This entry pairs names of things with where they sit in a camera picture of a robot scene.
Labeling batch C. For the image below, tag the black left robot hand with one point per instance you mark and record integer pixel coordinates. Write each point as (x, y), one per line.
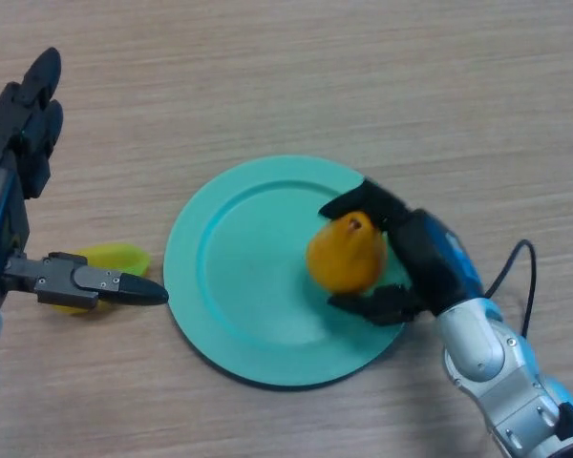
(5, 214)

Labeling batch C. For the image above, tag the teal green round plate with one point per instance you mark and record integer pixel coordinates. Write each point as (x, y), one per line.
(258, 286)

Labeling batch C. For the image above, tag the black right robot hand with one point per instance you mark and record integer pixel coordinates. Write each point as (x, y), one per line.
(434, 262)

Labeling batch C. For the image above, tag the yellow green starfruit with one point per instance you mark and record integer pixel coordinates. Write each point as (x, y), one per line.
(119, 257)

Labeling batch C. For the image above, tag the yellow orange pear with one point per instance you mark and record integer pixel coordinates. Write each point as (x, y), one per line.
(346, 260)

